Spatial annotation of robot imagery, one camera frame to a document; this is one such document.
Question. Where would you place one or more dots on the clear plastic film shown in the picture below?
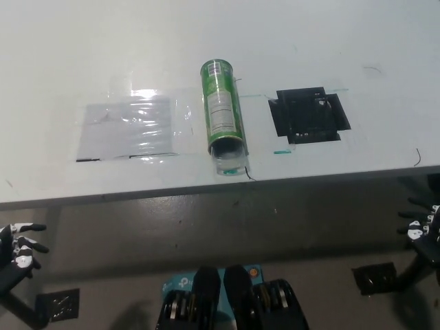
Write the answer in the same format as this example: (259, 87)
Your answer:
(182, 117)

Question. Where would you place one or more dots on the black tape square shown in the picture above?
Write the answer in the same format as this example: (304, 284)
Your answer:
(306, 117)

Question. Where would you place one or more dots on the black floor plate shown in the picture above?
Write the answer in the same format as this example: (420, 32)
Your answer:
(58, 306)
(374, 278)

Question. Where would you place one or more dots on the black robot torso blocks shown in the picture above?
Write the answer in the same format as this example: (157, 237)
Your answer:
(237, 302)

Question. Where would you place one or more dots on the clear plastic sheet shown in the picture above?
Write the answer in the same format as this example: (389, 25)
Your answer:
(123, 130)

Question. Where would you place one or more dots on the black floor plate right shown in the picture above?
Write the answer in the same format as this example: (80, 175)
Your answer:
(374, 278)

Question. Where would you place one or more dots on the green chips can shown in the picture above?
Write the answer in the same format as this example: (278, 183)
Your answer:
(220, 103)

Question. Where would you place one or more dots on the small teal tape strip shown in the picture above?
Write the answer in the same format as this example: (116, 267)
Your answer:
(282, 151)

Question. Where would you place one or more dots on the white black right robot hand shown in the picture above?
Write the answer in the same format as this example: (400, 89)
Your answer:
(426, 240)

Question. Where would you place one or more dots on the teal box with white logo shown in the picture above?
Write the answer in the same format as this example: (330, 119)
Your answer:
(178, 283)

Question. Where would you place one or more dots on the clear plastic chips tray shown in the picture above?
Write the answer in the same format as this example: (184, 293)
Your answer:
(230, 161)

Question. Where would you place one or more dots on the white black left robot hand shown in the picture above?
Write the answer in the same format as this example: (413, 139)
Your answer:
(20, 261)

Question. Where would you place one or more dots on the black floor plate left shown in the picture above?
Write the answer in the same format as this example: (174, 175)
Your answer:
(58, 306)

